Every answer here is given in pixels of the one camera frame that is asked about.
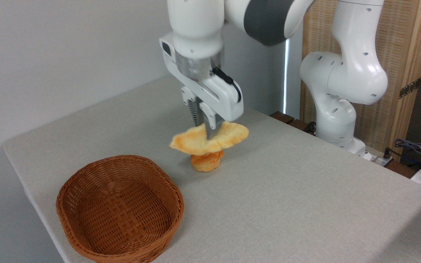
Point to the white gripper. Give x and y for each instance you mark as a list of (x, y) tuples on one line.
[(225, 102)]

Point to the long braided bread loaf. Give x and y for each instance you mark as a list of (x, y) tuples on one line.
[(196, 142)]

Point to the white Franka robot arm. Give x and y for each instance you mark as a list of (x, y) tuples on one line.
[(342, 73)]

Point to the small round orange bread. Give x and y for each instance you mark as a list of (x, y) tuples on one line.
[(206, 162)]

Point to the brown wooden block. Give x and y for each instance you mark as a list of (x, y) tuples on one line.
[(281, 117), (300, 125)]

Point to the brown wicker basket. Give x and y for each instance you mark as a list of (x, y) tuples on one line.
[(122, 175)]

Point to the metal screen hinge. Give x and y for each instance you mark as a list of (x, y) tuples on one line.
[(409, 88)]

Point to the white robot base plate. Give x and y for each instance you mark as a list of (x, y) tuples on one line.
[(373, 155)]

